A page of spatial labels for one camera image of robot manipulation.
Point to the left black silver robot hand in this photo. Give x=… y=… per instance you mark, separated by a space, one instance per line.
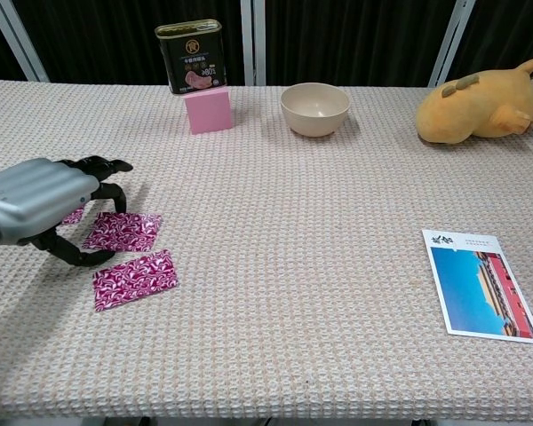
x=35 y=195

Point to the white partition frame post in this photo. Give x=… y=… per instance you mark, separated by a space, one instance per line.
x=21 y=44
x=451 y=44
x=253 y=40

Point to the pink cube block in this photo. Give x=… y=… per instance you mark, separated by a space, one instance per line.
x=209 y=111

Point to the blue red postcard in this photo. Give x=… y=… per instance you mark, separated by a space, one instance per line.
x=475 y=284

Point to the beige bowl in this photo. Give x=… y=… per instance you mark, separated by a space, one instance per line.
x=315 y=111

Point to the yellow plush toy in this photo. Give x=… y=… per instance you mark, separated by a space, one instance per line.
x=471 y=111

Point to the dark luncheon meat can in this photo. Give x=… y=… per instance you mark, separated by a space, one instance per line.
x=195 y=57

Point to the beige woven tablecloth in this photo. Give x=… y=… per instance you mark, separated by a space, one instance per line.
x=266 y=266

